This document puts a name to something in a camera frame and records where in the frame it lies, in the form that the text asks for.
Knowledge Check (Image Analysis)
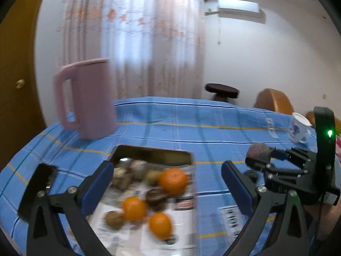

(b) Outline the blue plaid tablecloth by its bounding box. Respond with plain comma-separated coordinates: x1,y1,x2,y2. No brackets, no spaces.
1,97,317,255

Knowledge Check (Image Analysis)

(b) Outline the pink floral cushion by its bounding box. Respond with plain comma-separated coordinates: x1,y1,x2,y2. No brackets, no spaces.
335,135,341,162

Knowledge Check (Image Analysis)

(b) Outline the small orange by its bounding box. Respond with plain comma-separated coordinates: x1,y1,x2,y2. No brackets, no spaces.
149,212,173,240
122,196,147,222

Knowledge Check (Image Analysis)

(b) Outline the dark chestnut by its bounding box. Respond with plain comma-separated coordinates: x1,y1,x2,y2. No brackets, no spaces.
243,169,258,184
145,188,168,211

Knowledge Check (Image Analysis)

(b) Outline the pink electric kettle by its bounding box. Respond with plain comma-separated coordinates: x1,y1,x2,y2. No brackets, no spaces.
53,58,117,140

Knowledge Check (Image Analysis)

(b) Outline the small orange front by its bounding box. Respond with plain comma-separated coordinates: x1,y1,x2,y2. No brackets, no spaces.
149,212,173,240

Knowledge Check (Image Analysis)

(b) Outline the pink floral curtain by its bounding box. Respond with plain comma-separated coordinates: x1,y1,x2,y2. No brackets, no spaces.
59,0,205,99

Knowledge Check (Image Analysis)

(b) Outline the brown wooden chair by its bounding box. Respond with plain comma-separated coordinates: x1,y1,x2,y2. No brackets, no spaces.
254,89,294,115

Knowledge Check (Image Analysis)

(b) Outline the dark round stool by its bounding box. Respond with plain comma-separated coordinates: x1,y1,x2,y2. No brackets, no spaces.
205,83,239,102

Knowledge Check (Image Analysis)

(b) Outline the white paper sheet in tin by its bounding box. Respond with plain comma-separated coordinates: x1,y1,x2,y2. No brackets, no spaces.
87,162,197,256

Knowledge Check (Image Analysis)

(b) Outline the right hand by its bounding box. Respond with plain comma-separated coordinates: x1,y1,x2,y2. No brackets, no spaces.
304,201,340,240

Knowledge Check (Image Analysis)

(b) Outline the white blue floral mug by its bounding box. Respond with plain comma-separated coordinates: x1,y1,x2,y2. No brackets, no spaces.
288,112,312,144

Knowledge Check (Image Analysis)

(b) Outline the white air conditioner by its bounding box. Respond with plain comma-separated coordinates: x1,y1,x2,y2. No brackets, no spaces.
205,0,261,18

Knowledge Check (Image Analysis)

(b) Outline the large orange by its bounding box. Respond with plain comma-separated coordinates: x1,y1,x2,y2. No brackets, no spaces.
158,168,188,196

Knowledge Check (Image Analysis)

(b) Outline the purple round fruit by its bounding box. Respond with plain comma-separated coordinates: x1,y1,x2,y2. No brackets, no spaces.
246,143,271,162

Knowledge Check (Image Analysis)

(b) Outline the black smartphone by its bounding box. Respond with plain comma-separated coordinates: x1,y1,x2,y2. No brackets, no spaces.
18,163,58,222

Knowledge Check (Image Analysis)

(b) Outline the pink metal tin box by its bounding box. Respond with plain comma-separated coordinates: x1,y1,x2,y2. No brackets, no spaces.
86,144,198,256

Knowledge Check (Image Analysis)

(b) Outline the brass door knob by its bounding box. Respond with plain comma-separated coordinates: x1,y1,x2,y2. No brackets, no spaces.
16,79,25,89

